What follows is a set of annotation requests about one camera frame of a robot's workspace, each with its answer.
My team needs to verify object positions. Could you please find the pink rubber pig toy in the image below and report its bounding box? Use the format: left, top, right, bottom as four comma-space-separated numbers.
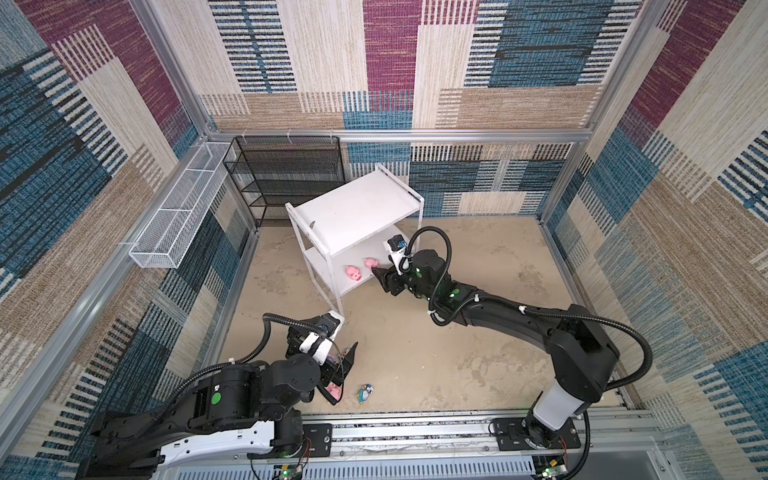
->
345, 265, 362, 282
364, 257, 380, 270
327, 382, 343, 402

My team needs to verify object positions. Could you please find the teal hooded Doraemon figure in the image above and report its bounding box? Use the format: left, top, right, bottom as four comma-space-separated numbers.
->
356, 384, 374, 404

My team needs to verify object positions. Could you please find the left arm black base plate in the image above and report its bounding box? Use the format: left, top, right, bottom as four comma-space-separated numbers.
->
246, 423, 333, 460

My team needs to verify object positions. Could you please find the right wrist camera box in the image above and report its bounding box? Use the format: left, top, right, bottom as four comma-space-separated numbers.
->
385, 234, 410, 275

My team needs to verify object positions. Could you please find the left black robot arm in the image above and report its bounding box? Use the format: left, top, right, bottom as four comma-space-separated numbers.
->
76, 311, 355, 479

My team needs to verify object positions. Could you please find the aluminium front rail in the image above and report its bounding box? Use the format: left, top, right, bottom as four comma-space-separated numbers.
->
153, 407, 684, 479

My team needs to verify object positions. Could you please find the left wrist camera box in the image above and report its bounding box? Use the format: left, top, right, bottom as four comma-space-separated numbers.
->
299, 310, 345, 365

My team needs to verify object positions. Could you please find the white wire mesh basket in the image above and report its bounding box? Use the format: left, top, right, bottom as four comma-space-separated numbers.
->
129, 142, 229, 269

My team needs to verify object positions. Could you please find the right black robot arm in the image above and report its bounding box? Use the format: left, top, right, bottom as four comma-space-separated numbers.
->
372, 234, 653, 449

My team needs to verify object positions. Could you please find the white two-tier metal shelf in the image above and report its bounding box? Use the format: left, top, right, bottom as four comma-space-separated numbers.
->
285, 164, 424, 314

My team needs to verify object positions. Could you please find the black mesh wire shelf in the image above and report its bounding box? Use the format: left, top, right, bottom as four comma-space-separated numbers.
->
223, 136, 347, 227

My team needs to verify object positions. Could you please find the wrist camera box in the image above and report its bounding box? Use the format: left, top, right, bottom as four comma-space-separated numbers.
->
299, 310, 345, 365
385, 234, 410, 275

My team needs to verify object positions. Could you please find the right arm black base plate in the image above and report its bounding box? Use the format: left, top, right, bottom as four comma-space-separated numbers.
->
488, 417, 582, 451

